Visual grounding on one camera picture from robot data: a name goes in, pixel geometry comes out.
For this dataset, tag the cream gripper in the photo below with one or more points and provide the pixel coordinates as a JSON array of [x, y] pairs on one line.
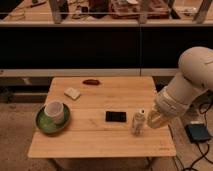
[[157, 117]]

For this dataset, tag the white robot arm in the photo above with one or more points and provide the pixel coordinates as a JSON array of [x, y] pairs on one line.
[[194, 78]]

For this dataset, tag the small white bottle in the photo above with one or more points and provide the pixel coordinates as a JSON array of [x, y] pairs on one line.
[[137, 122]]

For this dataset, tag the blue black floor box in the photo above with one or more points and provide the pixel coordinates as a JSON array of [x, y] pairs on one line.
[[197, 133]]

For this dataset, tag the black rectangular phone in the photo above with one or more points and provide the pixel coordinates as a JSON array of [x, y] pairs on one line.
[[112, 116]]

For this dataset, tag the wooden folding table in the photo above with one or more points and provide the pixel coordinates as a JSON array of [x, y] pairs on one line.
[[89, 135]]

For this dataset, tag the dark red oblong object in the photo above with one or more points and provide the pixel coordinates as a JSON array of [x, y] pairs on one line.
[[91, 82]]

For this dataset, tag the white sponge block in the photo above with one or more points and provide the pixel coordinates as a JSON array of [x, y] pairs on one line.
[[72, 93]]

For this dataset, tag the white cup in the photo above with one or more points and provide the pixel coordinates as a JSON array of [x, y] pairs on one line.
[[55, 110]]

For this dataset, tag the green plate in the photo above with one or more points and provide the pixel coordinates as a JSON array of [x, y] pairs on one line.
[[46, 125]]

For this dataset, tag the long background workbench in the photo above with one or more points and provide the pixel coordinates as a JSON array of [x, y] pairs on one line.
[[139, 13]]

